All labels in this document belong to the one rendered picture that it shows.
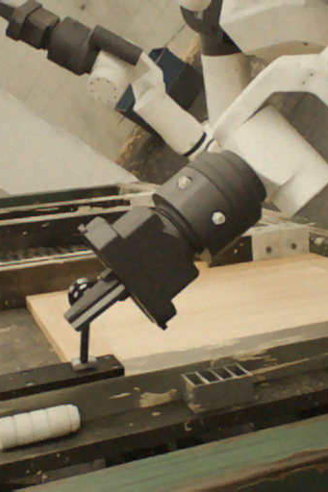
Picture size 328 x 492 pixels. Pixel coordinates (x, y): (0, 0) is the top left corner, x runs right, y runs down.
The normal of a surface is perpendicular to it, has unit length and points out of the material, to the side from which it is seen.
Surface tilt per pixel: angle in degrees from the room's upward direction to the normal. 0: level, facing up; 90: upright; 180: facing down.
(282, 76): 58
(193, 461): 52
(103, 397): 90
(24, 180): 90
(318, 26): 101
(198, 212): 71
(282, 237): 90
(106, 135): 90
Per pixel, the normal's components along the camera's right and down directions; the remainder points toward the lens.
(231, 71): 0.14, 0.42
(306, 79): -0.44, 0.26
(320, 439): -0.07, -0.98
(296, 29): -0.44, 0.75
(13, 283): 0.34, 0.15
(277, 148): 0.06, -0.21
